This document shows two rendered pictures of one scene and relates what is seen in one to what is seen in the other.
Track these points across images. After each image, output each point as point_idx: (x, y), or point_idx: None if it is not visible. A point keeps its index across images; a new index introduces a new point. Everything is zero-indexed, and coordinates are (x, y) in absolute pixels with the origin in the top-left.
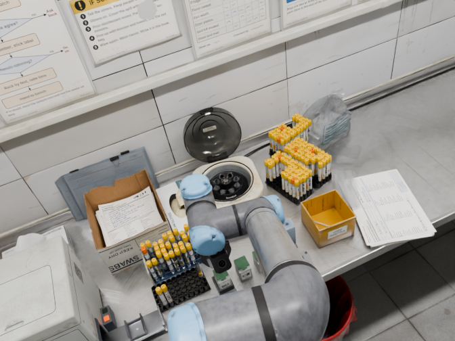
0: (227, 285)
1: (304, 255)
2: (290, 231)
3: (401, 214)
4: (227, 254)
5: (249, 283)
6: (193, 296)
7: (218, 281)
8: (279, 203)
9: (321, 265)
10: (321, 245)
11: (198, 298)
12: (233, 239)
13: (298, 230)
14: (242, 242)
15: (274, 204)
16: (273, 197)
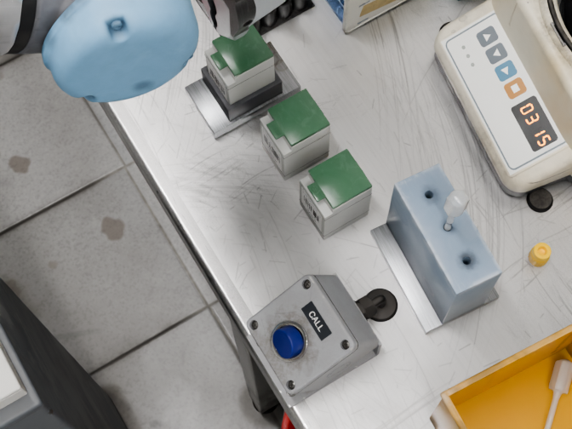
0: (221, 91)
1: (334, 340)
2: (443, 283)
3: None
4: (229, 20)
5: (259, 171)
6: (200, 1)
7: (214, 48)
8: (95, 31)
9: (351, 425)
10: (437, 426)
11: (198, 19)
12: (443, 95)
13: (512, 334)
14: (433, 130)
15: (83, 7)
16: (127, 1)
